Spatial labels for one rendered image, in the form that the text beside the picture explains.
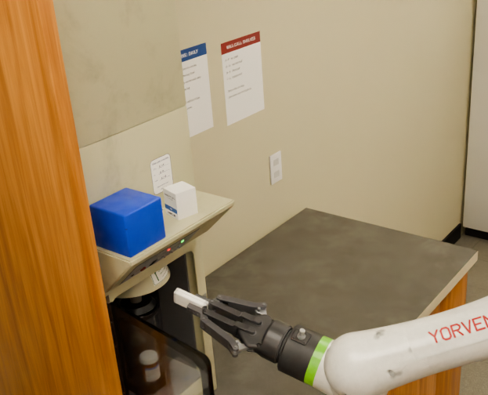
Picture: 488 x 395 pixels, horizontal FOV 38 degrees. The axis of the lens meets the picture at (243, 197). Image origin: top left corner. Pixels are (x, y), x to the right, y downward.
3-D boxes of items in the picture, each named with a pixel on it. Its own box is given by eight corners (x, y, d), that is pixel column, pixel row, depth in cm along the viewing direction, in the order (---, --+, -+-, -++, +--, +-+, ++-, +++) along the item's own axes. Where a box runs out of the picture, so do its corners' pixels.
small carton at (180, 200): (165, 213, 151) (162, 187, 149) (185, 205, 154) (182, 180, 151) (178, 220, 147) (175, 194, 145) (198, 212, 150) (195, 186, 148)
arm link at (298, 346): (300, 395, 129) (319, 358, 135) (309, 356, 121) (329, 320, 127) (270, 380, 131) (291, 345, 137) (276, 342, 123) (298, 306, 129)
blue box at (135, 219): (95, 246, 139) (88, 204, 136) (131, 226, 146) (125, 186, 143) (130, 259, 134) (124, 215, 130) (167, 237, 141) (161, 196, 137)
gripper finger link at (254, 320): (259, 324, 131) (262, 319, 132) (207, 299, 134) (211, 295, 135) (258, 337, 133) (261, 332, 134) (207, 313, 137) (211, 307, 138)
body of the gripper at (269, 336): (298, 317, 130) (253, 297, 133) (278, 349, 125) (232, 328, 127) (293, 342, 135) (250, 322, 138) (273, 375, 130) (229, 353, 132)
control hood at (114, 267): (96, 291, 143) (88, 248, 139) (200, 227, 166) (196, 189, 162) (135, 307, 136) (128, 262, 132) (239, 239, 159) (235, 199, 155)
